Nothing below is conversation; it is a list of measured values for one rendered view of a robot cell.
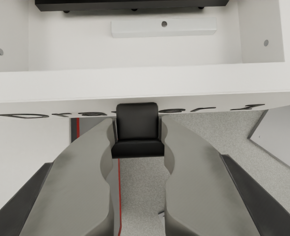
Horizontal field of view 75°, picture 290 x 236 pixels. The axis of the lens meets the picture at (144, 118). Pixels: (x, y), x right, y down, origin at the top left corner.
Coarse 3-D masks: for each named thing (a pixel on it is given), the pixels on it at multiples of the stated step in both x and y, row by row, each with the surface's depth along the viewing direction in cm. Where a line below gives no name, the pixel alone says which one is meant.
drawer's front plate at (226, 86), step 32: (224, 64) 11; (256, 64) 11; (288, 64) 11; (0, 96) 10; (32, 96) 11; (64, 96) 11; (96, 96) 11; (128, 96) 11; (160, 96) 11; (192, 96) 11; (224, 96) 12; (256, 96) 12; (288, 96) 13
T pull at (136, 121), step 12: (120, 108) 12; (132, 108) 12; (144, 108) 12; (156, 108) 12; (120, 120) 12; (132, 120) 12; (144, 120) 12; (156, 120) 12; (120, 132) 12; (132, 132) 12; (144, 132) 12; (156, 132) 12; (120, 144) 12; (132, 144) 12; (144, 144) 12; (156, 144) 12; (120, 156) 12; (132, 156) 12; (144, 156) 12; (156, 156) 12
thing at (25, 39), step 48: (0, 0) 16; (240, 0) 20; (288, 0) 15; (0, 48) 16; (48, 48) 20; (96, 48) 20; (144, 48) 20; (192, 48) 20; (240, 48) 21; (288, 48) 15
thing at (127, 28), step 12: (120, 24) 19; (132, 24) 19; (144, 24) 19; (156, 24) 19; (168, 24) 19; (180, 24) 19; (192, 24) 19; (204, 24) 19; (216, 24) 19; (120, 36) 20; (132, 36) 20; (144, 36) 20; (156, 36) 20; (168, 36) 20
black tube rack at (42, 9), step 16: (48, 0) 17; (64, 0) 17; (80, 0) 17; (96, 0) 17; (112, 0) 17; (128, 0) 17; (144, 0) 17; (160, 0) 17; (176, 0) 17; (192, 0) 17; (208, 0) 17; (224, 0) 17
